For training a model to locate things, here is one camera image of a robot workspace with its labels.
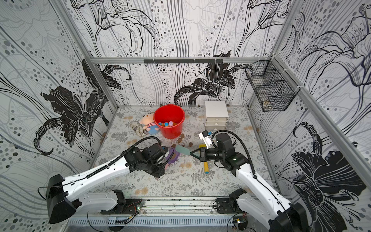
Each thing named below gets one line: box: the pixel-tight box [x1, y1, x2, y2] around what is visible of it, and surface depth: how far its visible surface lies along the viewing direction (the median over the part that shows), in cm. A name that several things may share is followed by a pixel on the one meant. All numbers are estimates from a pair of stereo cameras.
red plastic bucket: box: [153, 104, 186, 140], surface depth 94 cm
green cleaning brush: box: [175, 145, 191, 156], surface depth 74 cm
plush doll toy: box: [130, 112, 160, 137], surface depth 103 cm
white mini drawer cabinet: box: [204, 100, 229, 131], surface depth 100 cm
